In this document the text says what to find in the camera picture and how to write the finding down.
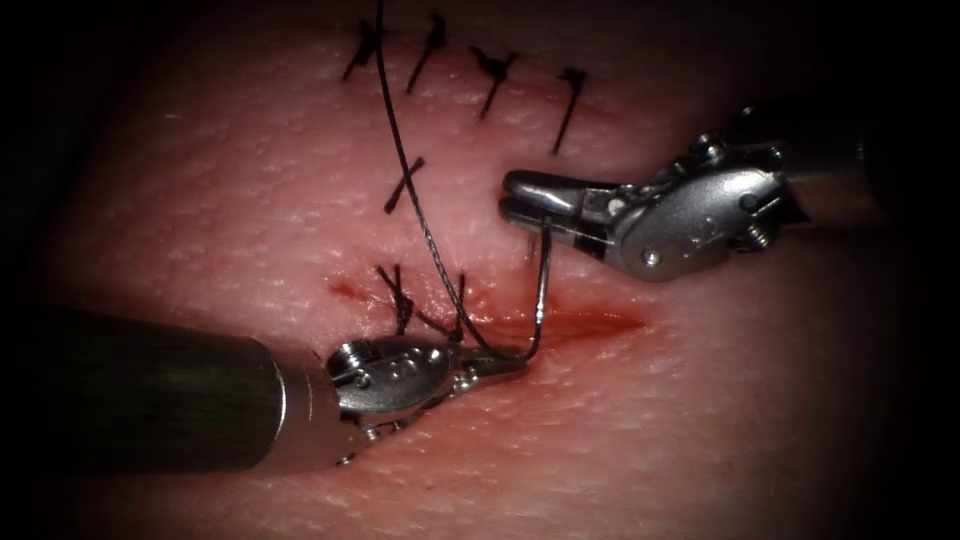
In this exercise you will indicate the dark right arm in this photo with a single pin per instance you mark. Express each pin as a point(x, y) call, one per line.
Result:
point(832, 172)

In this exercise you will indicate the left arm needle driver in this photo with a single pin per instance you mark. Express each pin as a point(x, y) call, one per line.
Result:
point(397, 379)

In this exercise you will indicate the right arm needle driver jaw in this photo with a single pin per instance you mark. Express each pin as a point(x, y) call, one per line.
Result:
point(540, 216)
point(547, 189)

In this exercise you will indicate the tissue pad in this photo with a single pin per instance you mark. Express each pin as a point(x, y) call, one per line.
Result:
point(225, 225)

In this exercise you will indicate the short black thread piece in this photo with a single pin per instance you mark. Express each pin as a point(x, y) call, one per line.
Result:
point(405, 184)

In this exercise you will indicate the right arm needle driver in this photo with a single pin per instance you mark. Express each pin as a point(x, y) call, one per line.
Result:
point(690, 225)

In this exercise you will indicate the left arm needle driver jaw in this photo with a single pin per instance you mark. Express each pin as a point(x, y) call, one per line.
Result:
point(487, 366)

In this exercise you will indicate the black stitching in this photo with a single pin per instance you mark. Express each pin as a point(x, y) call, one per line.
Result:
point(495, 71)
point(403, 304)

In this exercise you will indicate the dark left arm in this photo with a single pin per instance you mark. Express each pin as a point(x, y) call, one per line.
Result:
point(172, 390)

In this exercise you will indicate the curved steel needle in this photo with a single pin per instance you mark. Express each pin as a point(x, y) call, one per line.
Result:
point(544, 285)

